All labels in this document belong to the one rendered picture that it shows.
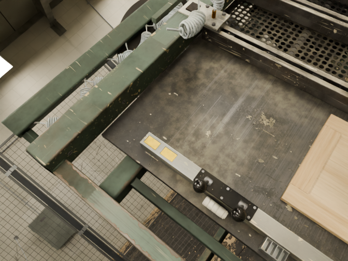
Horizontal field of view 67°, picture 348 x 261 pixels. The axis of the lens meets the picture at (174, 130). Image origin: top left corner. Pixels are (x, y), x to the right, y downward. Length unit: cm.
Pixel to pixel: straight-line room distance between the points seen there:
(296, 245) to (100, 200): 57
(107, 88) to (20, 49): 496
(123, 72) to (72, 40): 483
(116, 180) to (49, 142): 25
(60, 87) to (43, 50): 434
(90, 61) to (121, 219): 94
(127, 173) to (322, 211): 62
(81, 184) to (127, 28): 102
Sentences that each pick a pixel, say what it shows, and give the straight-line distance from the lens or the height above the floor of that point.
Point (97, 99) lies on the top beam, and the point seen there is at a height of 192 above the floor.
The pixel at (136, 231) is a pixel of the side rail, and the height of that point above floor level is 157.
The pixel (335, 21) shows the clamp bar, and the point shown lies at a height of 148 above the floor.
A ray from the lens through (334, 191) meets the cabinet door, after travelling 96.
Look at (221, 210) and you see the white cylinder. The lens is 83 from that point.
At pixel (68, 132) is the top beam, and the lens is 91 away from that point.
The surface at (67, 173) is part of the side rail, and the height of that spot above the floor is 182.
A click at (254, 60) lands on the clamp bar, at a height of 161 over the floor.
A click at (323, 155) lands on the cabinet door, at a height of 127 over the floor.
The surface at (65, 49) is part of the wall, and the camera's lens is 574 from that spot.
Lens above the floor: 182
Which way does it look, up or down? 10 degrees down
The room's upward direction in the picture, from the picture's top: 45 degrees counter-clockwise
